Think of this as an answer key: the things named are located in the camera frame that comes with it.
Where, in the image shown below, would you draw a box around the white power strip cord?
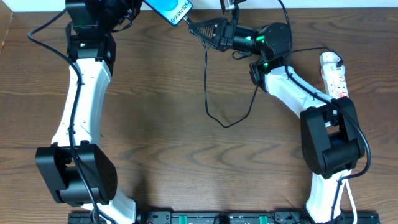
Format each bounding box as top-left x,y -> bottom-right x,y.
337,170 -> 358,224

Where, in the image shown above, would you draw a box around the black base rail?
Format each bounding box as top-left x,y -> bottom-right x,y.
67,210 -> 381,224

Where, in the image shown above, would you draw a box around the white wall charger adapter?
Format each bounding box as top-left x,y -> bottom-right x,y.
320,52 -> 346,80

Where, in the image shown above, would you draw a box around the black USB charging cable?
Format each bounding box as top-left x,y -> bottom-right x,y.
183,17 -> 344,129

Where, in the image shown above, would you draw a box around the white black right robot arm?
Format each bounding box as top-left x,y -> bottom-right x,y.
189,17 -> 371,223

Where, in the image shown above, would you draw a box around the white power strip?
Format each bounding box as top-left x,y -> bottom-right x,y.
324,77 -> 349,98

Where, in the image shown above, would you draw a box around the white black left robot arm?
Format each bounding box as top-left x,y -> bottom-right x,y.
35,0 -> 142,223

